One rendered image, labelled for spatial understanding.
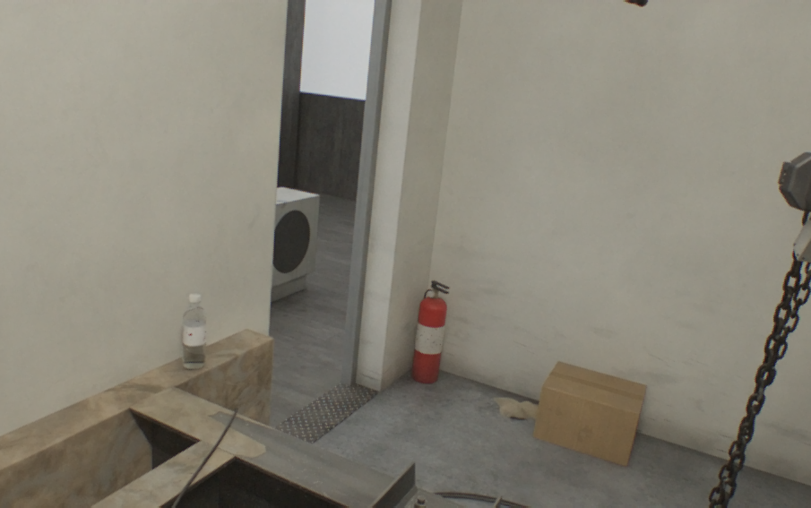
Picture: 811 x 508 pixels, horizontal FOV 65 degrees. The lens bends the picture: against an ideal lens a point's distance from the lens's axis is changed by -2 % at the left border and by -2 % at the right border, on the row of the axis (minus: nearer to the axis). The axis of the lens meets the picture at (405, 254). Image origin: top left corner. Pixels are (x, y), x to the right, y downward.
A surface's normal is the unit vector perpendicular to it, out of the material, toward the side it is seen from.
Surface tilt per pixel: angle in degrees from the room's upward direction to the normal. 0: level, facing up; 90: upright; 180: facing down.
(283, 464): 0
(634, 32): 90
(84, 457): 90
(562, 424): 90
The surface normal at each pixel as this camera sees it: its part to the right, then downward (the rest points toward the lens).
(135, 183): 0.88, 0.22
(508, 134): -0.46, 0.19
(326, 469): 0.11, -0.96
